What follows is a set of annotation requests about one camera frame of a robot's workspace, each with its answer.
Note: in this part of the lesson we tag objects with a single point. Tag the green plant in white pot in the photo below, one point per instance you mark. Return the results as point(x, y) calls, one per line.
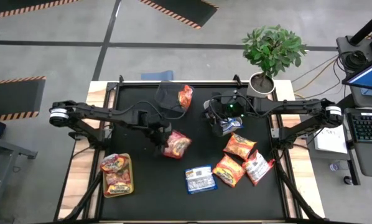
point(271, 49)

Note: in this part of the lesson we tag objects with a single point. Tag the blue-grey floor pad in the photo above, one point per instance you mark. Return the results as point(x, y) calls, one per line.
point(158, 76)

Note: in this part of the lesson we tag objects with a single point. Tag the yellow translucent plastic bin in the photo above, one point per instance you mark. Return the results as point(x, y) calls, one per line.
point(106, 193)

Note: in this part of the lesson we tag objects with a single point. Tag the backlit black keyboard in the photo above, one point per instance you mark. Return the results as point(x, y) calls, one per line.
point(368, 127)

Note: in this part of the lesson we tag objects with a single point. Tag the computer monitor with blue screen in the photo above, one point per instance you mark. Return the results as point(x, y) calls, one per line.
point(371, 76)

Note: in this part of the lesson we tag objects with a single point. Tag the grey stand base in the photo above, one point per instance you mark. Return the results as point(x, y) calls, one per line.
point(344, 45)

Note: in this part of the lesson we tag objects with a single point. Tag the clear water bottle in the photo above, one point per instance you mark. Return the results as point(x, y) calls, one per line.
point(335, 166)

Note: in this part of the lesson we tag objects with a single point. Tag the white paper sheet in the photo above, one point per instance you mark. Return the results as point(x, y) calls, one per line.
point(330, 141)

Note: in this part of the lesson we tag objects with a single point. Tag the black hazard-striped floor mat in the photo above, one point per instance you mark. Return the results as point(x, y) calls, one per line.
point(5, 6)
point(12, 98)
point(186, 11)

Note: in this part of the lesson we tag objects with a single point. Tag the orange Maruchan ramen pack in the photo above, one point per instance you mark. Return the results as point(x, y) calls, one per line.
point(239, 146)
point(186, 97)
point(229, 170)

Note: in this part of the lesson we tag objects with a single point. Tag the blue Maruchan ramen pack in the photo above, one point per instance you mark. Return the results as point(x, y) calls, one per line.
point(233, 124)
point(201, 180)

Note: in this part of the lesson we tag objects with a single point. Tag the black stand pole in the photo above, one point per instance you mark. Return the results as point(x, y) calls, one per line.
point(368, 27)

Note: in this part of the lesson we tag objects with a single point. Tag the smoky translucent plastic bin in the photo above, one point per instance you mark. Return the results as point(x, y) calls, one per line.
point(169, 95)

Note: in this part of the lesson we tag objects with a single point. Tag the grey side desk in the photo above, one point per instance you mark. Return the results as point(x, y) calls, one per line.
point(5, 146)

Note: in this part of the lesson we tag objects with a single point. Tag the black metal table frame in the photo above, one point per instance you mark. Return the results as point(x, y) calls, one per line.
point(286, 202)

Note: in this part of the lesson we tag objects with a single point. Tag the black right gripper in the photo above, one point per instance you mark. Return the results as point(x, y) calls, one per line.
point(228, 107)

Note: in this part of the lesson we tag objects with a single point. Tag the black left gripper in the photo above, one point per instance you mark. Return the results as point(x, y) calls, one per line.
point(156, 129)

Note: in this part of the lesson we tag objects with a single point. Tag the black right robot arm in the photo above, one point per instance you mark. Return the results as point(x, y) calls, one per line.
point(298, 107)

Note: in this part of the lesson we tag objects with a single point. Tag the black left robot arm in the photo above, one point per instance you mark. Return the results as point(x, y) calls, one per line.
point(95, 112)

